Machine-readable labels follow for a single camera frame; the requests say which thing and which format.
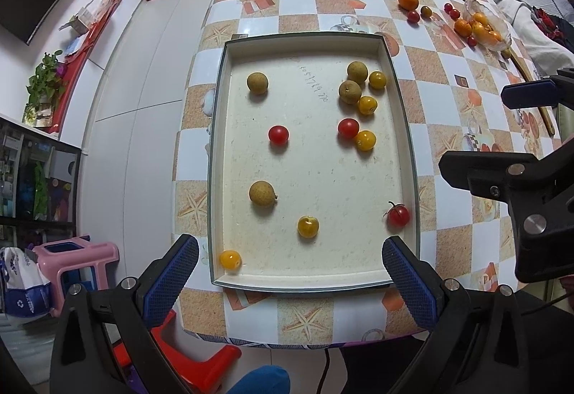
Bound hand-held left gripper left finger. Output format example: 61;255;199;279
49;234;199;394

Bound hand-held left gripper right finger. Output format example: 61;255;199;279
381;235;530;394

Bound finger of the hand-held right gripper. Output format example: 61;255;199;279
501;67;574;110
438;138;574;239

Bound orange-yellow cherry tomato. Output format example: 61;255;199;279
219;250;242;272

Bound red cherry tomato with stem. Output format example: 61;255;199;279
383;201;411;228

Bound brown longan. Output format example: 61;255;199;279
338;80;362;104
249;180;279;206
246;72;270;95
347;61;369;85

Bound white shallow tray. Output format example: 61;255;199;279
207;32;421;294

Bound long wooden stick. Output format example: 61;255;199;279
442;0;557;137

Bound bag of oranges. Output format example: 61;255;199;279
462;0;513;51

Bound pink plastic stool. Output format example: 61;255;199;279
29;235;119;318

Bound red plastic stool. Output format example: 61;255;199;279
112;309;243;394

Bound person's foot in blue sock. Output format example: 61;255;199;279
226;366;292;394

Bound white plastic bag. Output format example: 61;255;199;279
0;247;55;323

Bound dark glass cabinet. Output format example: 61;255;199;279
0;116;82;233

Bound red cabinet top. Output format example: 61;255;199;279
47;0;149;135

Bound green potted plant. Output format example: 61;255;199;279
22;51;68;123

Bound checkered tablecloth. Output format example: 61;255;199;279
173;0;566;350

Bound small open cardboard box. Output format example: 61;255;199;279
60;10;97;36

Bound thin black cable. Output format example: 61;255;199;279
317;349;330;394

